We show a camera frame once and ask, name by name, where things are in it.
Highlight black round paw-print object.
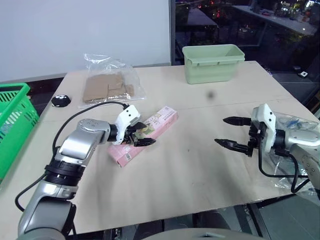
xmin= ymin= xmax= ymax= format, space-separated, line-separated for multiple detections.
xmin=51 ymin=93 xmax=72 ymax=109

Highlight grey robot torso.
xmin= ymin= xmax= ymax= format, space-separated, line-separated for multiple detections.
xmin=139 ymin=226 xmax=254 ymax=240

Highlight clear bag holding cardboard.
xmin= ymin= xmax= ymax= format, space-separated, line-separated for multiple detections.
xmin=77 ymin=52 xmax=147 ymax=110

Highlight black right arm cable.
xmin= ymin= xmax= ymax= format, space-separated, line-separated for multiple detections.
xmin=257 ymin=144 xmax=311 ymax=194

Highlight bright green shopping basket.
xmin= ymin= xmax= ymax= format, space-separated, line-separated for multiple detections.
xmin=0 ymin=82 xmax=40 ymax=185

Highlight clear bag with blue item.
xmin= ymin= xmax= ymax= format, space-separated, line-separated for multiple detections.
xmin=259 ymin=112 xmax=320 ymax=196

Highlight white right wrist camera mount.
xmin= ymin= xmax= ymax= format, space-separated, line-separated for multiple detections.
xmin=251 ymin=103 xmax=277 ymax=154

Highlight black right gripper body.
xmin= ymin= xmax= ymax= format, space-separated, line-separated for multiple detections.
xmin=246 ymin=119 xmax=267 ymax=158

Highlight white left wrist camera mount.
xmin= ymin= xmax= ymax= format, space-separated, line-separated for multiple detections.
xmin=109 ymin=104 xmax=141 ymax=146

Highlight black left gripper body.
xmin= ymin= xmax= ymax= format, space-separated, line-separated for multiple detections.
xmin=121 ymin=122 xmax=141 ymax=147

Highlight pale green plastic bin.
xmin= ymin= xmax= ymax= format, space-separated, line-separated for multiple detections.
xmin=181 ymin=44 xmax=245 ymax=86

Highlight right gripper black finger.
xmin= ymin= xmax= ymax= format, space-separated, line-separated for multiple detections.
xmin=222 ymin=116 xmax=252 ymax=127
xmin=214 ymin=138 xmax=251 ymax=155

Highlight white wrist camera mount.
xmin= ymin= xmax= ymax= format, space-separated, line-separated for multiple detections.
xmin=251 ymin=103 xmax=277 ymax=154
xmin=109 ymin=104 xmax=141 ymax=146

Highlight brown cardboard pieces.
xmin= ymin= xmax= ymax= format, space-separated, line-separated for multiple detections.
xmin=82 ymin=72 xmax=135 ymax=104

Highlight long pink cardboard box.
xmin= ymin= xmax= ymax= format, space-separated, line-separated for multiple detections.
xmin=107 ymin=105 xmax=179 ymax=169

